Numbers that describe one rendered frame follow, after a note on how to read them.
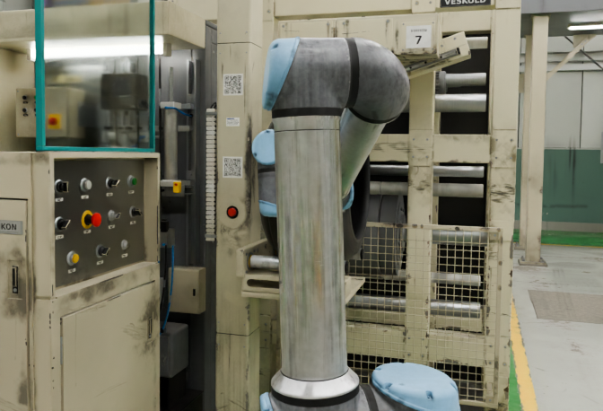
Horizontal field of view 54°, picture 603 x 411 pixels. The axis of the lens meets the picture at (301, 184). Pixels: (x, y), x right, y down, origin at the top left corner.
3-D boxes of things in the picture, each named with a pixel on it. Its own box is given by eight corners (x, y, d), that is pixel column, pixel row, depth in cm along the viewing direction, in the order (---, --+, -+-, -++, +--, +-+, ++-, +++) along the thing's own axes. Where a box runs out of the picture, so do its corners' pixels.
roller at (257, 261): (251, 262, 208) (248, 270, 204) (249, 251, 206) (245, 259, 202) (350, 269, 198) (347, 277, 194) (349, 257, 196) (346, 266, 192)
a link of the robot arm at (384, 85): (423, 22, 98) (344, 178, 161) (349, 22, 97) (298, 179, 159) (434, 83, 94) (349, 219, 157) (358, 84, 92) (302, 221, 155)
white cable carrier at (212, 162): (205, 240, 216) (205, 108, 214) (211, 239, 221) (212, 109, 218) (216, 240, 215) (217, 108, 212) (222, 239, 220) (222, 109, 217)
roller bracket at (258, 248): (235, 278, 200) (235, 249, 200) (273, 258, 238) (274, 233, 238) (244, 278, 199) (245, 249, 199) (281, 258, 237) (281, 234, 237)
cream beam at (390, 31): (277, 59, 231) (277, 21, 230) (295, 68, 255) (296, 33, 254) (437, 54, 214) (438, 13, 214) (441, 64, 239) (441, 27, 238)
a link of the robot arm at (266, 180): (307, 215, 147) (304, 166, 149) (260, 217, 146) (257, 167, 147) (301, 217, 157) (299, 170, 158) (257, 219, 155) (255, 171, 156)
